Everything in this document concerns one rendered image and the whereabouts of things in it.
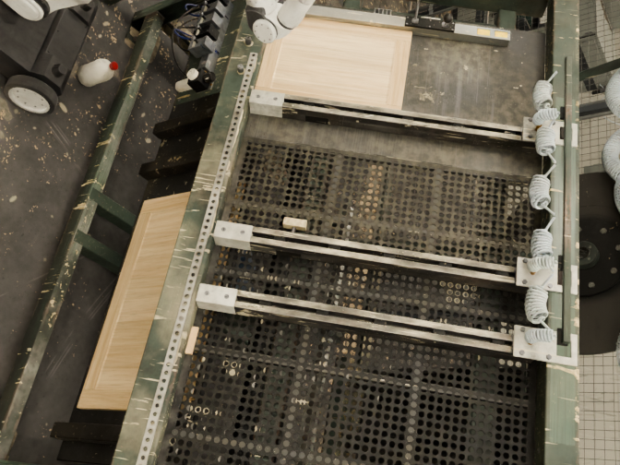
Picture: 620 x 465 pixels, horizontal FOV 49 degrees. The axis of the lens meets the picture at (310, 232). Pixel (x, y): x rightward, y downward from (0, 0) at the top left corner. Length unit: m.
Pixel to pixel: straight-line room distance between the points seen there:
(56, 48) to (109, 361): 1.26
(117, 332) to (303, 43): 1.35
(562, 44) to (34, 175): 2.16
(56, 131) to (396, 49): 1.47
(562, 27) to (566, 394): 1.45
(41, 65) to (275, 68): 0.91
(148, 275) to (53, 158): 0.68
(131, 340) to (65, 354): 0.44
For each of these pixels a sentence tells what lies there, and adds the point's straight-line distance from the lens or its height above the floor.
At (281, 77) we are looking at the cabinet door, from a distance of 2.74.
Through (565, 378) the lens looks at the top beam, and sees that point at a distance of 2.22.
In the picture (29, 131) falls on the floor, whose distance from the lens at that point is 3.07.
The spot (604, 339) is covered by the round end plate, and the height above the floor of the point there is 1.92.
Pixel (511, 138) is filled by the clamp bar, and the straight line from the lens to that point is 2.59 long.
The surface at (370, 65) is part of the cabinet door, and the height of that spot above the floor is 1.24.
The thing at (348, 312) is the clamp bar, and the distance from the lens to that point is 2.19.
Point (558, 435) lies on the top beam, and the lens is 2.18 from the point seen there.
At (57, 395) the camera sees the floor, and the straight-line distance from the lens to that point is 3.04.
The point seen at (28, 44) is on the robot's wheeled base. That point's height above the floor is 0.17.
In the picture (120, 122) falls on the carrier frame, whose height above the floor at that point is 0.18.
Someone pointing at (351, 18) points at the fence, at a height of 1.17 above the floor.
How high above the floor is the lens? 2.45
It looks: 33 degrees down
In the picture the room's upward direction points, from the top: 82 degrees clockwise
